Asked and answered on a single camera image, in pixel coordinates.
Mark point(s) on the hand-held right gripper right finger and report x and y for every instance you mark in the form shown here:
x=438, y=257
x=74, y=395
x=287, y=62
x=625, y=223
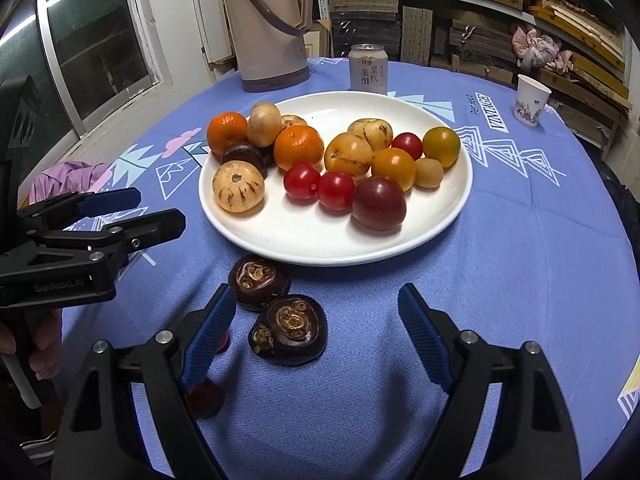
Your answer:
x=422, y=335

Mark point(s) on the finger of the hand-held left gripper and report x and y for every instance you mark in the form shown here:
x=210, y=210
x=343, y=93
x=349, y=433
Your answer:
x=150, y=230
x=110, y=200

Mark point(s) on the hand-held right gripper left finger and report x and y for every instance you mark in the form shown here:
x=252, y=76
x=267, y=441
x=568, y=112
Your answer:
x=210, y=335

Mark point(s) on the red cherry tomato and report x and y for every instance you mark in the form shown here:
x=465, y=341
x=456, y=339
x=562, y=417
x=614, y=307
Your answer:
x=207, y=400
x=224, y=342
x=301, y=181
x=336, y=191
x=406, y=145

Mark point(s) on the dark water chestnut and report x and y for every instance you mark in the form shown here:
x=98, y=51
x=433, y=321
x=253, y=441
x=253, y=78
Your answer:
x=288, y=329
x=258, y=280

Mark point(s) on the pale striped pepino melon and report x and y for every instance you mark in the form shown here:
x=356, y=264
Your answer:
x=238, y=186

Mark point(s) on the dark purple tomato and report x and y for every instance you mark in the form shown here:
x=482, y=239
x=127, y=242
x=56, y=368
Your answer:
x=243, y=156

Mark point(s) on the orange mandarin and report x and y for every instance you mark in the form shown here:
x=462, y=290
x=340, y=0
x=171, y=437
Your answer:
x=225, y=132
x=298, y=147

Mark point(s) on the white oval plate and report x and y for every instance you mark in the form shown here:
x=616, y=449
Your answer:
x=300, y=230

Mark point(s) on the maroon purple tomato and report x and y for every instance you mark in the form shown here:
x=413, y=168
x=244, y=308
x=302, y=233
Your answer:
x=378, y=203

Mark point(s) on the plain yellow pepino melon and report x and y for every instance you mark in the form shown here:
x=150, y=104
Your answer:
x=263, y=123

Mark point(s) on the small yellow fruit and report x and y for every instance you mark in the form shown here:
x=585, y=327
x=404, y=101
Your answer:
x=429, y=173

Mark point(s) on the orange round tomato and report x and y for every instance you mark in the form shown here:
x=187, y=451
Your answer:
x=393, y=168

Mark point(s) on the large striped pepino melon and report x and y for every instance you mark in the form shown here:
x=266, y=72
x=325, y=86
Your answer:
x=294, y=121

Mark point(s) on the yellow green tomato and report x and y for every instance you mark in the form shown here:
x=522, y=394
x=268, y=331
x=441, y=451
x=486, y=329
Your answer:
x=441, y=146

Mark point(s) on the orange striped pepino melon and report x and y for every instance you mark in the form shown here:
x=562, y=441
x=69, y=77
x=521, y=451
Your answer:
x=347, y=154

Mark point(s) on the yellow spotted pepino melon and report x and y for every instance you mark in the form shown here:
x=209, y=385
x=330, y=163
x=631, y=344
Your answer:
x=372, y=132

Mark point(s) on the person's left hand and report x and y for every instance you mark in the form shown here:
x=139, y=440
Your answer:
x=47, y=340

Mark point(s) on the purple cloth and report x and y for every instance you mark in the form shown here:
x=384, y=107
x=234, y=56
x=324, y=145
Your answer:
x=65, y=177

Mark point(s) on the blue printed tablecloth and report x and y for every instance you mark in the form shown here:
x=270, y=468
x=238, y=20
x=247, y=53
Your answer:
x=500, y=260

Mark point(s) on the dark glass sliding window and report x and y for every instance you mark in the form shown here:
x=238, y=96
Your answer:
x=95, y=45

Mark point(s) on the white board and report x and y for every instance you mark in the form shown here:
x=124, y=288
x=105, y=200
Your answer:
x=210, y=20

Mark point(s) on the beige thermos flask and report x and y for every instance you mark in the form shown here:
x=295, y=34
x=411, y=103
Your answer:
x=270, y=35

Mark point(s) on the white floral paper cup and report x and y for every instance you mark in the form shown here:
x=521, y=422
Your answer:
x=531, y=102

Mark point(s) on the white drink can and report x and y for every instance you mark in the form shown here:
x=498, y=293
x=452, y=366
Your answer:
x=368, y=72

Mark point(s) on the grey patterned panel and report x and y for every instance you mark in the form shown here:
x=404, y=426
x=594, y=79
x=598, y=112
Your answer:
x=417, y=35

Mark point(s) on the pink crumpled cloth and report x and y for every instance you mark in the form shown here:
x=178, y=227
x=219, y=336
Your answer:
x=537, y=47

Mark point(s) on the wooden picture frame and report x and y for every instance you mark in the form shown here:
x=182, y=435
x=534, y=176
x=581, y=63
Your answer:
x=317, y=42

